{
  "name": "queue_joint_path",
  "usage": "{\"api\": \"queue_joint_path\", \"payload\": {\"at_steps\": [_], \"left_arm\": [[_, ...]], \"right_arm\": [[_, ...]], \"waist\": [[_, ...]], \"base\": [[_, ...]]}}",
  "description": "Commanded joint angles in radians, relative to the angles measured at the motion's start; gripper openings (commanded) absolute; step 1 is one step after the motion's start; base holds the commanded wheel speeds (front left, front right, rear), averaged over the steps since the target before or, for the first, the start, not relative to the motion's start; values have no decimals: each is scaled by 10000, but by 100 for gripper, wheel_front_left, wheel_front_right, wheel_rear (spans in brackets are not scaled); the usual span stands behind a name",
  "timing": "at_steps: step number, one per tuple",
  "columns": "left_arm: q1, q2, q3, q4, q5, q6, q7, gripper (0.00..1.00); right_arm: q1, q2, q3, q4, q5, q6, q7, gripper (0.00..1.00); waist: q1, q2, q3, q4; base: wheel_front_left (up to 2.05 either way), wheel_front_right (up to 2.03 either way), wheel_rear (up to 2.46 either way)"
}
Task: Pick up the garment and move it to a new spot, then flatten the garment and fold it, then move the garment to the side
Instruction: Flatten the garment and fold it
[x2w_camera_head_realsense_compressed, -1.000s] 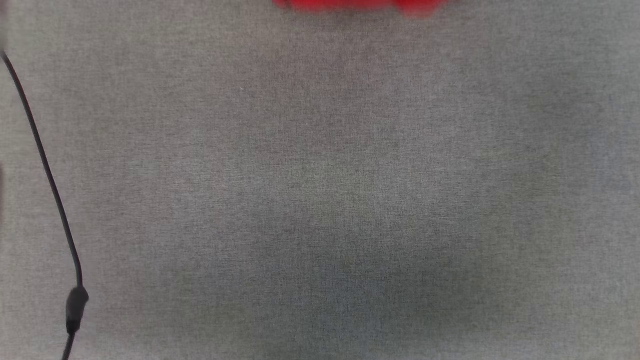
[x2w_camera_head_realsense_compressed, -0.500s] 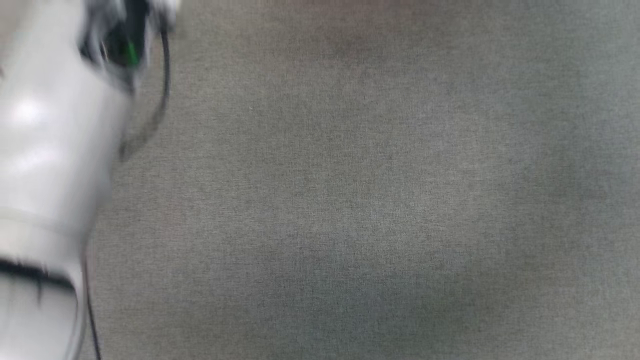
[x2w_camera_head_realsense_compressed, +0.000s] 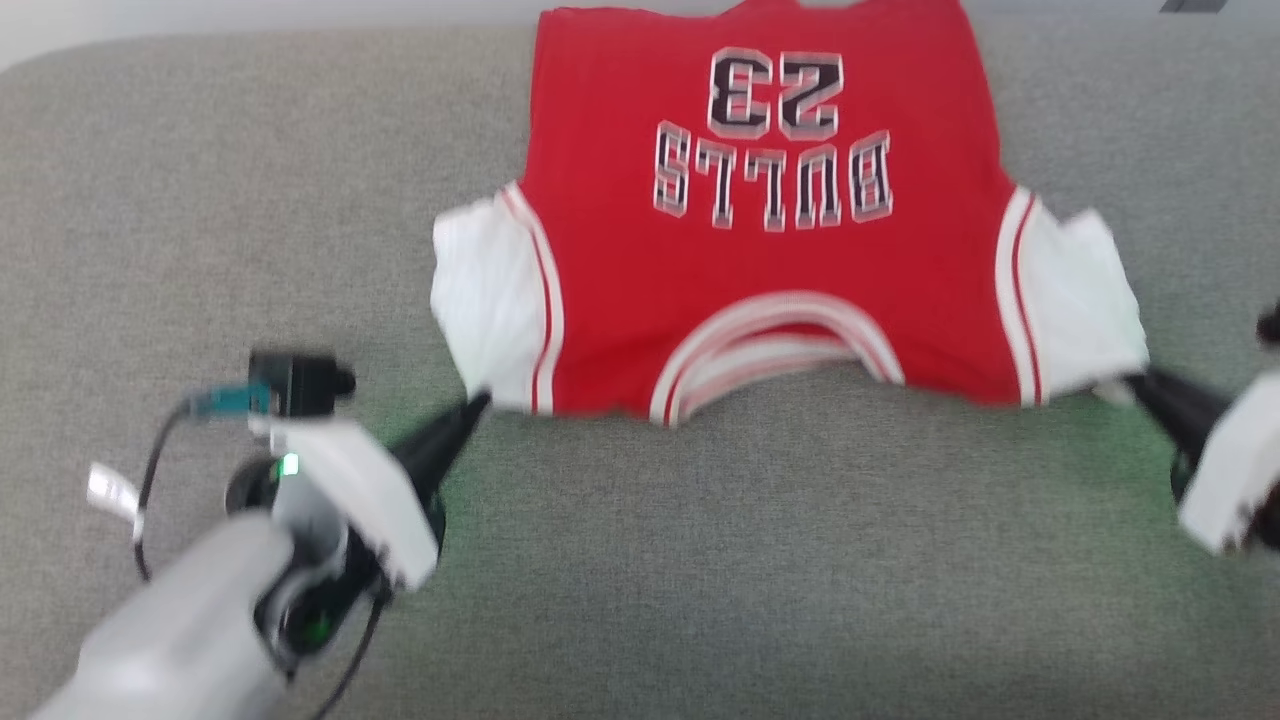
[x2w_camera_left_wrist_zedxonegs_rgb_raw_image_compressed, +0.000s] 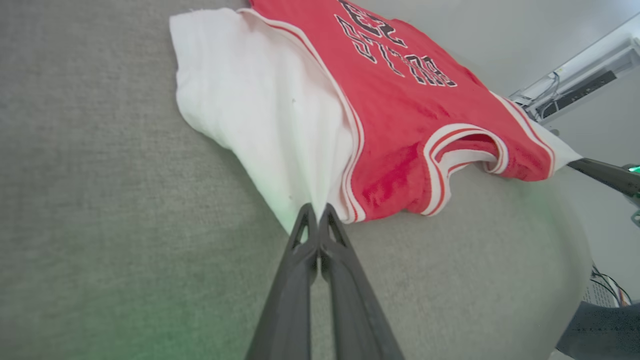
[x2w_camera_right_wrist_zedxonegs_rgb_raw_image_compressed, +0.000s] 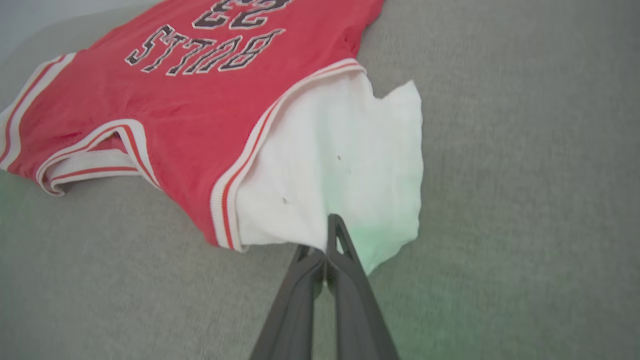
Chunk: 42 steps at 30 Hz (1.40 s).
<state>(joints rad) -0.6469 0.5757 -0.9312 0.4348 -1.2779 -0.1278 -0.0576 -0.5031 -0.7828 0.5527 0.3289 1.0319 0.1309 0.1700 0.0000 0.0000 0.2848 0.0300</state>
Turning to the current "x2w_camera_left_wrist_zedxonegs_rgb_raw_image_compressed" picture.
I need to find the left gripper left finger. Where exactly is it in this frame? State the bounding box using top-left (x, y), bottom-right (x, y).
top-left (245, 202), bottom-right (320, 360)

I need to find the bundle of thin cables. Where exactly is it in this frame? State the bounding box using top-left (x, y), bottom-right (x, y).
top-left (589, 264), bottom-right (633, 308)

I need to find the dark grey padded object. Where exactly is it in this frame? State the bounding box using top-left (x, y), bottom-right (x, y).
top-left (555, 299), bottom-right (640, 360)

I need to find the black power strip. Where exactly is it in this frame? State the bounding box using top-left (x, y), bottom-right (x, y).
top-left (542, 70), bottom-right (619, 119)

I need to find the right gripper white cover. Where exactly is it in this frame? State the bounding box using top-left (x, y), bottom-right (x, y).
top-left (567, 157), bottom-right (640, 228)

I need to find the grey fabric sofa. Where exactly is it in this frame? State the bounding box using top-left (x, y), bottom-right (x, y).
top-left (0, 0), bottom-right (594, 360)

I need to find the red and white basketball jersey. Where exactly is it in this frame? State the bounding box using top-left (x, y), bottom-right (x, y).
top-left (169, 0), bottom-right (583, 236)

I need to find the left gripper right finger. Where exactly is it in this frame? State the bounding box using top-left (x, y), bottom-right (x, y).
top-left (319, 202), bottom-right (405, 360)

